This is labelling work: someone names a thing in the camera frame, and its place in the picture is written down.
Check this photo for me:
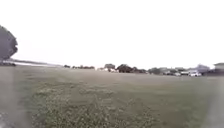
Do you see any wide grass field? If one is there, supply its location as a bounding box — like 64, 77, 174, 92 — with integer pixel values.
0, 64, 224, 128

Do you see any distant row of buildings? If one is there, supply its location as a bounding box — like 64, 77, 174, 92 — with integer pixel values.
63, 62, 224, 78

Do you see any white vehicle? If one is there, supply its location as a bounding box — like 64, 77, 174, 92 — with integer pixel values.
188, 70, 203, 78

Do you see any lone dark tree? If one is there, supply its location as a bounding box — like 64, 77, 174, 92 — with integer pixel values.
0, 24, 19, 67

